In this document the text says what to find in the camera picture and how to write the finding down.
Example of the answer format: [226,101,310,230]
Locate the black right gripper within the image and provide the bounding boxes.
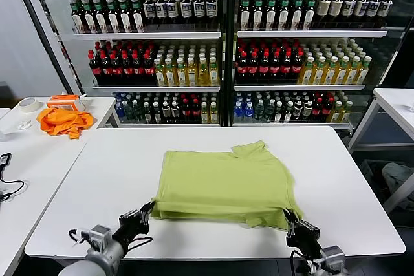
[282,207,323,259]

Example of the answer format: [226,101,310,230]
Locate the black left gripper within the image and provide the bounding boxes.
[112,200,158,251]

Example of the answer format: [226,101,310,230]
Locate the light green t-shirt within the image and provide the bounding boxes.
[151,140,305,232]

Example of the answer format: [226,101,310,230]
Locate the small dark white-label bottle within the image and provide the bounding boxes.
[152,101,162,124]
[283,101,294,124]
[143,101,153,124]
[292,100,303,124]
[303,100,313,124]
[161,100,171,124]
[170,100,180,124]
[274,101,284,124]

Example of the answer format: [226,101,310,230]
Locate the green tinted water bottle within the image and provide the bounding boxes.
[254,100,265,124]
[125,100,135,124]
[263,100,274,124]

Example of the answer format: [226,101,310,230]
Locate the blue label water bottle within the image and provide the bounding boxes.
[114,100,125,124]
[233,101,244,124]
[243,101,254,124]

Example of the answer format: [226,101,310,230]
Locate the white side table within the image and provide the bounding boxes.
[0,96,117,276]

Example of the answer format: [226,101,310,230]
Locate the grey fabric bag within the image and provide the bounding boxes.
[381,162,414,209]

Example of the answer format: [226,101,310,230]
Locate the small red cap cola bottle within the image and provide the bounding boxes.
[180,97,191,124]
[312,97,323,124]
[191,97,201,124]
[322,97,332,124]

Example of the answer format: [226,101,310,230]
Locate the small yellow drink bottle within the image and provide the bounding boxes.
[200,101,210,124]
[209,101,219,124]
[341,100,354,124]
[330,100,343,124]

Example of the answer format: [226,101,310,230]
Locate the crumpled orange cloth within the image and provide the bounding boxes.
[36,107,95,140]

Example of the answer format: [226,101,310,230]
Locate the orange white box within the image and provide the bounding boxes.
[46,94,85,112]

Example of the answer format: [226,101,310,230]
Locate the beige masking tape roll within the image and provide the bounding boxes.
[18,97,43,114]

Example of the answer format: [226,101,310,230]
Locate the white metal leg table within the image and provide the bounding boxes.
[347,87,414,212]

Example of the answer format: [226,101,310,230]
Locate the white beverage display shelf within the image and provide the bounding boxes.
[226,0,414,131]
[24,0,227,128]

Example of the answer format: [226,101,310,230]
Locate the green cap dark tea bottle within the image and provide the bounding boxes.
[239,0,252,30]
[252,0,265,30]
[116,0,132,34]
[80,0,96,34]
[70,0,85,34]
[290,0,305,30]
[277,0,291,30]
[129,0,146,34]
[265,0,278,30]
[105,0,120,34]
[92,0,107,34]
[302,0,318,30]

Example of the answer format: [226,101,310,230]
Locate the white cap blue label bottle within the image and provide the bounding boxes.
[166,0,179,26]
[377,0,395,28]
[365,0,383,28]
[192,0,206,26]
[180,0,193,26]
[341,0,357,28]
[353,0,371,28]
[205,0,218,26]
[142,0,156,26]
[155,0,168,26]

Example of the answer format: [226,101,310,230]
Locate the beige label dark bottle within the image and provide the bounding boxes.
[316,0,332,28]
[329,0,345,28]

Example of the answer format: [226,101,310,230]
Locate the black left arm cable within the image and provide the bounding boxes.
[127,236,153,253]

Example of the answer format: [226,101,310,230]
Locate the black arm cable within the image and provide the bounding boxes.
[127,236,153,253]
[289,249,311,276]

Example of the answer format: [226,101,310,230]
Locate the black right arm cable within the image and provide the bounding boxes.
[289,249,311,276]

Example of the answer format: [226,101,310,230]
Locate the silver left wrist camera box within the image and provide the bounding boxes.
[87,224,113,251]

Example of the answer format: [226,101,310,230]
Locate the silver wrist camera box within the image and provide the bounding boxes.
[87,224,113,251]
[318,245,345,270]

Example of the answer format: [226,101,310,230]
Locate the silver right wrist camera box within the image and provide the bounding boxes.
[318,245,345,270]

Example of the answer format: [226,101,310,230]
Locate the thin black adapter cable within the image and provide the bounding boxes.
[0,167,26,202]

